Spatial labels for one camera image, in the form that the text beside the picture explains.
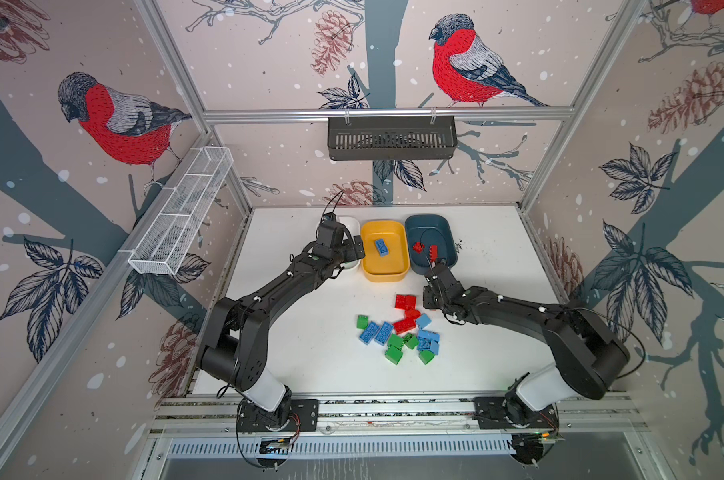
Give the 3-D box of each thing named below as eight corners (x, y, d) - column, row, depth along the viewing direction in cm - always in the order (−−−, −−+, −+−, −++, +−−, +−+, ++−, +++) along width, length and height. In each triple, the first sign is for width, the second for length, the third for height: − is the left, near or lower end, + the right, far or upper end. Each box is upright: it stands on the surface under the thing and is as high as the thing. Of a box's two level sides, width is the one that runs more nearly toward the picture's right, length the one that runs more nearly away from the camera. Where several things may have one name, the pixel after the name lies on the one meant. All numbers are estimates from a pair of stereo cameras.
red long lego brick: (394, 309, 94) (395, 305, 92) (393, 298, 96) (394, 294, 94) (416, 309, 94) (417, 305, 92) (415, 298, 96) (416, 294, 94)
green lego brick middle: (388, 349, 86) (389, 346, 84) (388, 336, 89) (388, 333, 87) (417, 349, 86) (418, 346, 84) (416, 336, 89) (417, 333, 87)
